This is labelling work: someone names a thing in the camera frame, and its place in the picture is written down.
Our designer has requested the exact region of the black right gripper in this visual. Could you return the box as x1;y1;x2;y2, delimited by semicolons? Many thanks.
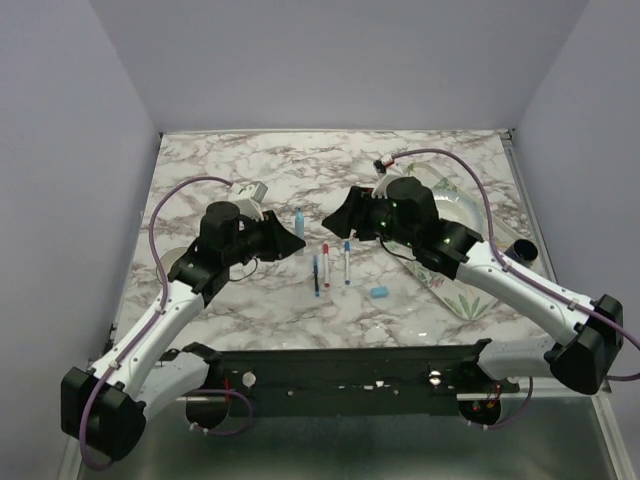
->
321;185;418;249

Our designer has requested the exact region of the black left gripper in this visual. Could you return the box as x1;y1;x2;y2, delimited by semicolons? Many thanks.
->
224;210;307;267

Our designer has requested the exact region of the light blue rectangular block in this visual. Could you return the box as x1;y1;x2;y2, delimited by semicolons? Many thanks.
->
294;208;305;239

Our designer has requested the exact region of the white marker blue end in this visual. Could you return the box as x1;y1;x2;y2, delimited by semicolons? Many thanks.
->
343;240;351;285

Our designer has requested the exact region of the white marker red tip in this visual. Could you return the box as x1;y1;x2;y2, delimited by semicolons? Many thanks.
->
322;242;331;288

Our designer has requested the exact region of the blue transparent gel pen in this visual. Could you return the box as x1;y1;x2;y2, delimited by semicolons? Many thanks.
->
312;254;320;298

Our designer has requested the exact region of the light blue eraser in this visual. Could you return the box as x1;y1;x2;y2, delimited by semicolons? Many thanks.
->
370;286;389;299

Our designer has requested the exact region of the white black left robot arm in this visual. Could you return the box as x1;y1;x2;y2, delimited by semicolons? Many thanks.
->
61;201;306;470

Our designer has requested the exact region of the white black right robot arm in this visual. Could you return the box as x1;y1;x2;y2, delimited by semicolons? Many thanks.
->
322;175;622;395

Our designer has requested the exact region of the white plate blue rim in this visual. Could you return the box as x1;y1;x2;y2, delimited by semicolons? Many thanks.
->
432;190;486;235

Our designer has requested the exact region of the teal bowl white inside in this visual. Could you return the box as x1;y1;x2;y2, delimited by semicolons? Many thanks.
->
160;247;187;274

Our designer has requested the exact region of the floral leaf pattern tray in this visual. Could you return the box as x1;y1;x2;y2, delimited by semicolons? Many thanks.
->
386;163;498;321

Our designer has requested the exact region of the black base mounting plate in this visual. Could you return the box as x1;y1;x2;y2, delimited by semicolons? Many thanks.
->
182;340;519;423

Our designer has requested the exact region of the dark blue mug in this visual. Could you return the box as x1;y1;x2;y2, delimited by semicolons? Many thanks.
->
505;239;539;267

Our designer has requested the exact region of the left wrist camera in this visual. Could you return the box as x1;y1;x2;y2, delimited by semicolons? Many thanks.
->
234;181;268;217

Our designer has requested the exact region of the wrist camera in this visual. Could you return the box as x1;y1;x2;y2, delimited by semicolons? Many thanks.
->
373;159;395;175
234;181;268;217

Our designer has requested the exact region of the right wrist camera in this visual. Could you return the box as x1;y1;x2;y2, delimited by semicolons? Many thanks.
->
373;159;395;175

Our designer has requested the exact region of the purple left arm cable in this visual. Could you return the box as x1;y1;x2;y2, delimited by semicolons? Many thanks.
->
79;177;254;472

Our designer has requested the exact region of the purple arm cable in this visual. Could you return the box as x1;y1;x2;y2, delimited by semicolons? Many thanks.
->
79;177;254;472
392;148;640;381

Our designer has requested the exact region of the aluminium frame rail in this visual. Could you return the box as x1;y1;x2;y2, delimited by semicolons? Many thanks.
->
500;129;557;282

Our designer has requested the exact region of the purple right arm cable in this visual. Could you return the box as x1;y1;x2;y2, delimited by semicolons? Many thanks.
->
392;148;640;381

